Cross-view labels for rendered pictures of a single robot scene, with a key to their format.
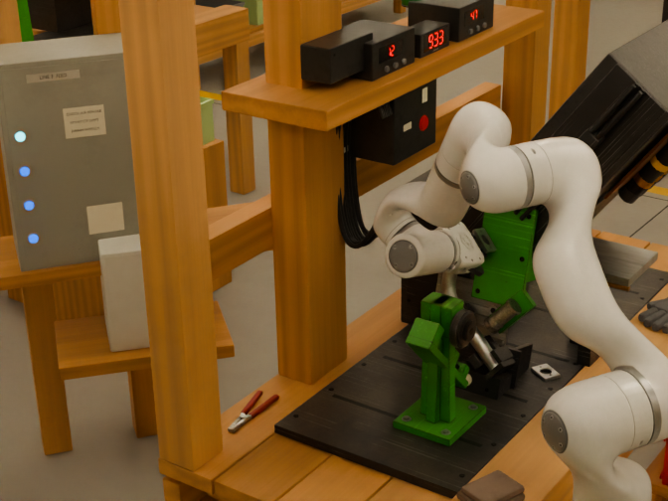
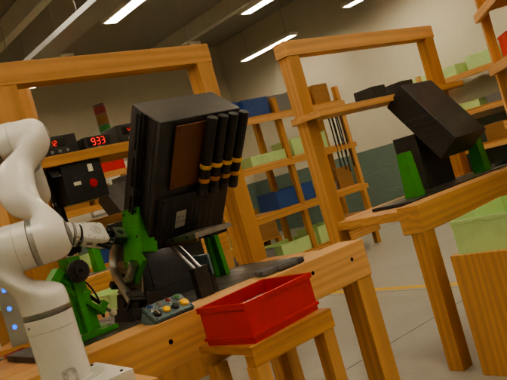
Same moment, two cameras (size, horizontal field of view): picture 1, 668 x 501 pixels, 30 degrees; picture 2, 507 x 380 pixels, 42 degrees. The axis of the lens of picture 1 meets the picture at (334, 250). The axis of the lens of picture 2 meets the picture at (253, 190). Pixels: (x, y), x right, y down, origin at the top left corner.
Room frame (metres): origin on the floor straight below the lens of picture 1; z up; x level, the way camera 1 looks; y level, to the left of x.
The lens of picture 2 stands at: (0.15, -1.39, 1.24)
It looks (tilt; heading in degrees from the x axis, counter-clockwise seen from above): 1 degrees down; 14
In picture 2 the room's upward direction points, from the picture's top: 16 degrees counter-clockwise
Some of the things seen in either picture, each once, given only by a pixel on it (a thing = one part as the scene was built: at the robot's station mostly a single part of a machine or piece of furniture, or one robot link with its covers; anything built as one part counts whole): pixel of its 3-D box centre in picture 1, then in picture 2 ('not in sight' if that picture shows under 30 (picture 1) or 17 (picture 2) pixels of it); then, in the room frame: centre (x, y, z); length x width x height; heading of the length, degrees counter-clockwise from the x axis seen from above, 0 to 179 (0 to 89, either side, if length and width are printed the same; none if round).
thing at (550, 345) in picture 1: (496, 344); (168, 304); (2.46, -0.36, 0.89); 1.10 x 0.42 x 0.02; 145
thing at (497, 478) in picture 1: (490, 492); not in sight; (1.87, -0.27, 0.91); 0.10 x 0.08 x 0.03; 123
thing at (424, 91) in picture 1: (392, 115); (78, 182); (2.49, -0.13, 1.42); 0.17 x 0.12 x 0.15; 145
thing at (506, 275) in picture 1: (511, 249); (139, 235); (2.37, -0.37, 1.17); 0.13 x 0.12 x 0.20; 145
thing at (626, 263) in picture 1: (558, 250); (183, 237); (2.47, -0.49, 1.11); 0.39 x 0.16 x 0.03; 55
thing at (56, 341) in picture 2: not in sight; (58, 349); (1.61, -0.43, 0.97); 0.19 x 0.19 x 0.18
